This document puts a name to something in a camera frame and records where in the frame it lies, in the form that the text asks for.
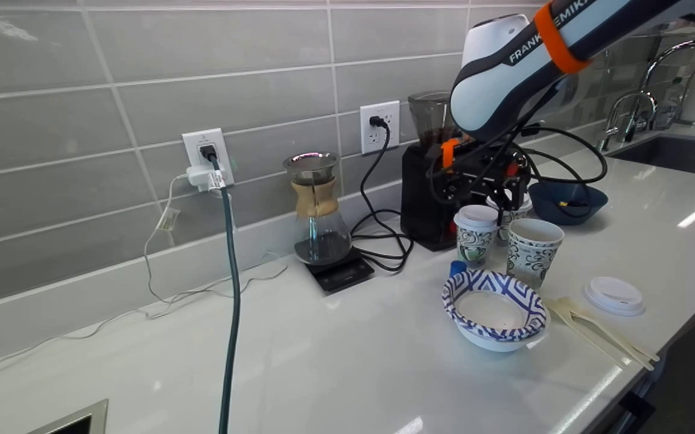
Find blue bottle cap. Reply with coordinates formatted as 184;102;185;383
449;259;469;276

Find left wall outlet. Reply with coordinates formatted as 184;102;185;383
184;128;233;189

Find middle wall outlet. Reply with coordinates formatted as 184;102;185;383
359;101;401;154

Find open patterned paper cup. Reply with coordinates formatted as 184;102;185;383
507;216;565;286

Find rear lidded paper cup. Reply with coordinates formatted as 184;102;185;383
496;192;534;245

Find glass pour-over carafe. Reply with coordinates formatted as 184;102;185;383
284;148;353;265

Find chrome sink faucet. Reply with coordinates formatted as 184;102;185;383
599;39;695;152

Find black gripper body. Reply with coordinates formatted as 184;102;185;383
426;136;531;211

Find wall outlet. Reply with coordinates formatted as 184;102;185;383
184;128;233;189
359;101;401;154

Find black coffee scale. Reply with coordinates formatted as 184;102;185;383
309;251;373;294

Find patterned cup formerly lidded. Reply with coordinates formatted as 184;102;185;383
455;225;496;266

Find blue white patterned bowl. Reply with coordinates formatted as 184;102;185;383
441;269;549;354

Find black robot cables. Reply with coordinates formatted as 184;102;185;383
514;118;610;187

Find dark blue bowl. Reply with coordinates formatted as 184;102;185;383
529;180;609;225

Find black grinder power cord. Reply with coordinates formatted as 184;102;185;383
349;116;416;274

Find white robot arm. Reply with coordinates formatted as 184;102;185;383
449;0;695;146

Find white thin cable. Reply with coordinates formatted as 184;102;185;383
0;170;295;387

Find white plastic cup lid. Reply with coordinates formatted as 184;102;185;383
454;204;496;231

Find black coffee grinder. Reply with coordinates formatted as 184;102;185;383
401;90;455;251

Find white lid on counter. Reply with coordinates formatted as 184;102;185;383
581;276;645;316

